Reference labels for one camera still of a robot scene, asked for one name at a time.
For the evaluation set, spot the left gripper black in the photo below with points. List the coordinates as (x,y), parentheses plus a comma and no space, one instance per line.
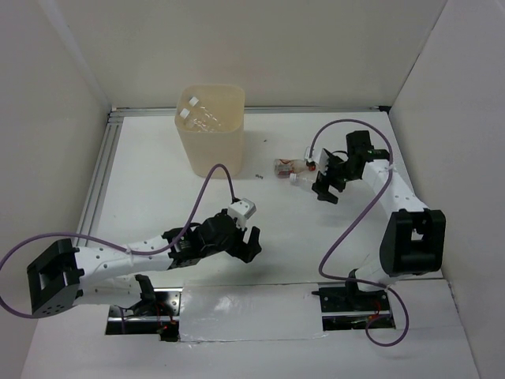
(253,245)

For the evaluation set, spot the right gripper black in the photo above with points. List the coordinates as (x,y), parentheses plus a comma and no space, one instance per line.
(323,189)

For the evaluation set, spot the clear bottle white cap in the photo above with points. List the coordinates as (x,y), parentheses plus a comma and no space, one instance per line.
(184,113)
(303,180)

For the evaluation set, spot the small bottle red cap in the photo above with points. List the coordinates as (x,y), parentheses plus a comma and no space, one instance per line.
(283,168)

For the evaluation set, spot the clear bottle diagonal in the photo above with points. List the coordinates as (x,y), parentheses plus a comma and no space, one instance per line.
(198,111)

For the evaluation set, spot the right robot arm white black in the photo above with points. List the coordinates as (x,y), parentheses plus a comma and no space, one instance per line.
(413,241)

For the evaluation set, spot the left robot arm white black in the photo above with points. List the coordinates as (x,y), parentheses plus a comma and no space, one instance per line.
(64,276)

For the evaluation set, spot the beige plastic bin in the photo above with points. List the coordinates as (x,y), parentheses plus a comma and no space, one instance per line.
(204,150)

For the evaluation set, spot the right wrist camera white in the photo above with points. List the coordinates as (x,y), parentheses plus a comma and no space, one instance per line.
(317,161)

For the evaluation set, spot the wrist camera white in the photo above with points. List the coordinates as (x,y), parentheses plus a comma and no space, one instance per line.
(241,211)
(317,161)

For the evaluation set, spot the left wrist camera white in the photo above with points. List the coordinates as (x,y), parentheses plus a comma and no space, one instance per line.
(241,211)

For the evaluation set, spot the aluminium frame rail back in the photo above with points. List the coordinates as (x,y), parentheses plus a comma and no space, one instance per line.
(161,111)

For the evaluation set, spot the aluminium frame rail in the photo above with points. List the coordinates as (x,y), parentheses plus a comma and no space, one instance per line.
(91,213)
(161,111)

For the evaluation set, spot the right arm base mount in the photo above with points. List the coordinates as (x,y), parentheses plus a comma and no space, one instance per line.
(345,307)

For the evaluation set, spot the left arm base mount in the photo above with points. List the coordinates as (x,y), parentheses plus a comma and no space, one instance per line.
(156,313)

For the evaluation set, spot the aluminium frame rail left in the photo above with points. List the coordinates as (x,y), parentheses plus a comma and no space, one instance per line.
(91,213)

